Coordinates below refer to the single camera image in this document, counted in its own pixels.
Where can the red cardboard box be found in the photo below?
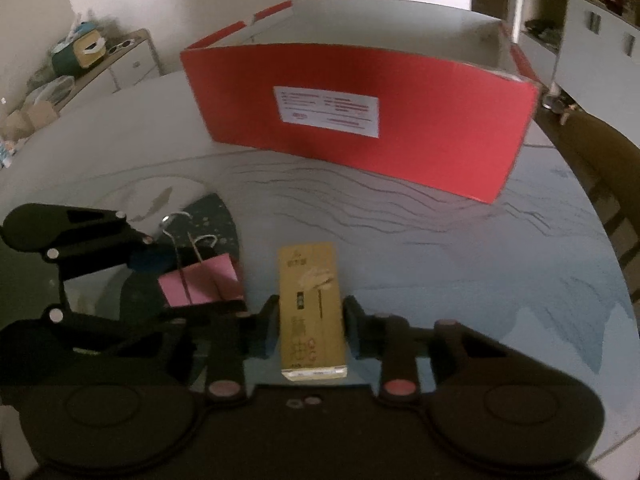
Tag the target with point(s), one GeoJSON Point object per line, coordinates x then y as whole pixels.
{"type": "Point", "coordinates": [425, 145]}

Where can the white sunglasses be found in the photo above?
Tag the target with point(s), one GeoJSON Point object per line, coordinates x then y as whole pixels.
{"type": "Point", "coordinates": [121, 46]}

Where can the clear plastic bag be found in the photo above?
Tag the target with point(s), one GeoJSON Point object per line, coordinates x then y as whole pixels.
{"type": "Point", "coordinates": [50, 91]}

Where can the teal and yellow tissue box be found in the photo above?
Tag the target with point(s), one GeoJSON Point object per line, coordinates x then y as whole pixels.
{"type": "Point", "coordinates": [80, 52]}

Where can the large pink binder clip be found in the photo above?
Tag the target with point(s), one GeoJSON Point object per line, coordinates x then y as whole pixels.
{"type": "Point", "coordinates": [200, 280]}

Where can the row of shoes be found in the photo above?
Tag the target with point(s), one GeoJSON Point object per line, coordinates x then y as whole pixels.
{"type": "Point", "coordinates": [560, 104]}

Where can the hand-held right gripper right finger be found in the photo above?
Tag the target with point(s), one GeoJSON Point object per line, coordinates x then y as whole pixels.
{"type": "Point", "coordinates": [350, 326]}

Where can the low white bench cabinet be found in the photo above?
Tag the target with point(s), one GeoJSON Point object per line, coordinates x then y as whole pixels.
{"type": "Point", "coordinates": [537, 57]}

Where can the wooden chair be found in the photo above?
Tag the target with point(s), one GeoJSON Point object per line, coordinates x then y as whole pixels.
{"type": "Point", "coordinates": [610, 185]}

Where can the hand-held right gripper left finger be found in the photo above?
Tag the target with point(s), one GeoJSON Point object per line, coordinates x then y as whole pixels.
{"type": "Point", "coordinates": [270, 322]}

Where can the yellow rectangular box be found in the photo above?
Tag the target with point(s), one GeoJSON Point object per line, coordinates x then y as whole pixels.
{"type": "Point", "coordinates": [312, 310]}

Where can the brown cardboard carton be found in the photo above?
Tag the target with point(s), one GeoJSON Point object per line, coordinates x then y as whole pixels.
{"type": "Point", "coordinates": [27, 122]}

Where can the white side cabinet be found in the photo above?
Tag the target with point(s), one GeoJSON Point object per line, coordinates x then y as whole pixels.
{"type": "Point", "coordinates": [132, 67]}

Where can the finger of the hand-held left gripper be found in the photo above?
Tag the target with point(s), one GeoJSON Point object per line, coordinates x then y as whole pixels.
{"type": "Point", "coordinates": [100, 332]}
{"type": "Point", "coordinates": [90, 232]}

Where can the white lower cabinet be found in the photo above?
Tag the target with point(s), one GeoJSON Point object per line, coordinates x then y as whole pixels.
{"type": "Point", "coordinates": [600, 60]}

